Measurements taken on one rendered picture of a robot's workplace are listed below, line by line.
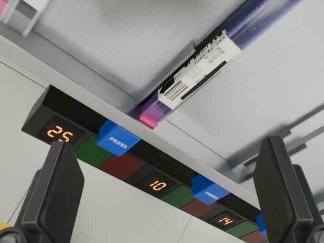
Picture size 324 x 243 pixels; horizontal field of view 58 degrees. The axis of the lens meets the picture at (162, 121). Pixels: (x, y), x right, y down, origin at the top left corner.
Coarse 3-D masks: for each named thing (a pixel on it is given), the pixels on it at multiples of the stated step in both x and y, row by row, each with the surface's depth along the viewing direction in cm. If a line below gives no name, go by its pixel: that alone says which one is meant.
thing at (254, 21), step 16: (256, 0) 16; (272, 0) 15; (288, 0) 15; (240, 16) 17; (256, 16) 16; (272, 16) 16; (240, 32) 17; (256, 32) 17; (240, 48) 17; (144, 112) 20; (160, 112) 20
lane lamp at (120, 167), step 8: (112, 160) 28; (120, 160) 28; (128, 160) 28; (136, 160) 28; (104, 168) 29; (112, 168) 29; (120, 168) 29; (128, 168) 29; (136, 168) 29; (120, 176) 29
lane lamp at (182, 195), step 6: (180, 186) 31; (174, 192) 31; (180, 192) 31; (186, 192) 31; (162, 198) 32; (168, 198) 32; (174, 198) 32; (180, 198) 32; (186, 198) 32; (192, 198) 32; (174, 204) 33; (180, 204) 33
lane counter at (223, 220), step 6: (216, 216) 35; (222, 216) 35; (228, 216) 35; (234, 216) 35; (210, 222) 36; (216, 222) 36; (222, 222) 36; (228, 222) 36; (234, 222) 36; (222, 228) 37
